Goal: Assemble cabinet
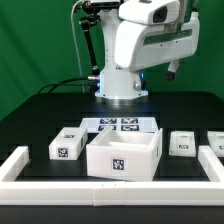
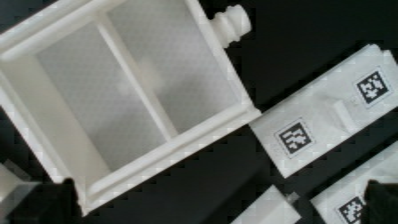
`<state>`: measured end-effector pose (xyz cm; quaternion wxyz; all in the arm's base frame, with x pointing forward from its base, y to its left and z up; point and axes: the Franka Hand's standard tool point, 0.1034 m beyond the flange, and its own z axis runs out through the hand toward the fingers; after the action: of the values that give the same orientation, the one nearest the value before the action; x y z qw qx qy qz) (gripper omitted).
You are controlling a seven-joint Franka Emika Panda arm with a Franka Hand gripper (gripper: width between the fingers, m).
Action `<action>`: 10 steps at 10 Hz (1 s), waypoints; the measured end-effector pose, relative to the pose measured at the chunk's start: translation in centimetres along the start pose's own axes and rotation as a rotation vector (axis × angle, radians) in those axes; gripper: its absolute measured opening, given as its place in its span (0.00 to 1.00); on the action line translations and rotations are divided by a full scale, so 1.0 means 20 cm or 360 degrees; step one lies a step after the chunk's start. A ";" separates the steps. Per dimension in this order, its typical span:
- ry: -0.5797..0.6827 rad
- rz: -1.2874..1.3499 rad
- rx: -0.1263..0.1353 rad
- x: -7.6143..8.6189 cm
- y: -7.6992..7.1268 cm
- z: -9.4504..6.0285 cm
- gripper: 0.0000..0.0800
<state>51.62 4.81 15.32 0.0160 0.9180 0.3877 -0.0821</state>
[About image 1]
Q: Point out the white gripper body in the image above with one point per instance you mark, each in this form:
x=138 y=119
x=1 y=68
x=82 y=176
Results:
x=139 y=46

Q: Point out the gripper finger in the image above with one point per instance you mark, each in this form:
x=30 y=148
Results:
x=172 y=69

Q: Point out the white cabinet body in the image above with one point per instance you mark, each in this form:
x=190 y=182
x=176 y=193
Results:
x=124 y=155

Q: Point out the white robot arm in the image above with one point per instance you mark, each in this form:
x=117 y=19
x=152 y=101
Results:
x=115 y=83

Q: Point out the small white cabinet top box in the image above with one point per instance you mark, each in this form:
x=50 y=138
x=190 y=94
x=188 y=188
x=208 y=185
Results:
x=68 y=144

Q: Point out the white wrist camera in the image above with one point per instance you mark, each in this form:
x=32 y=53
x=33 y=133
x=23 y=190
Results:
x=150 y=12

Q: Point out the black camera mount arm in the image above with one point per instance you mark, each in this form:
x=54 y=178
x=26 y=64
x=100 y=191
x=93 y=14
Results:
x=92 y=8

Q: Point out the white fiducial marker base plate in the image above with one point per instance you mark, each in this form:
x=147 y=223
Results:
x=139 y=124

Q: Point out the white U-shaped boundary frame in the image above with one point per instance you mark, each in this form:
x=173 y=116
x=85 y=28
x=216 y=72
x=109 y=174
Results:
x=209 y=192

